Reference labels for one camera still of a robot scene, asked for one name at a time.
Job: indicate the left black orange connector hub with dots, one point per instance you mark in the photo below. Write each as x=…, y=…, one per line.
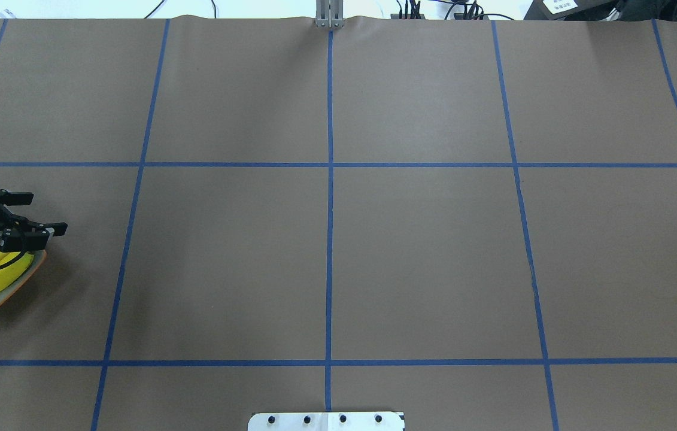
x=408, y=10

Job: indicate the black orange connector hub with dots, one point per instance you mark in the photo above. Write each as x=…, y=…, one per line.
x=466, y=11
x=408, y=10

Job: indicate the right black orange connector hub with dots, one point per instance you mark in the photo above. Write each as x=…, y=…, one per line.
x=466, y=11

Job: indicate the black box white label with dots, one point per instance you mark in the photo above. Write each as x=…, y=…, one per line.
x=569, y=10

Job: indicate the aluminium frame post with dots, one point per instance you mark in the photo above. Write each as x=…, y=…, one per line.
x=329, y=14

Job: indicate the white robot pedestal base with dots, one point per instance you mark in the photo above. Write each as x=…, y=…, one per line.
x=351, y=420

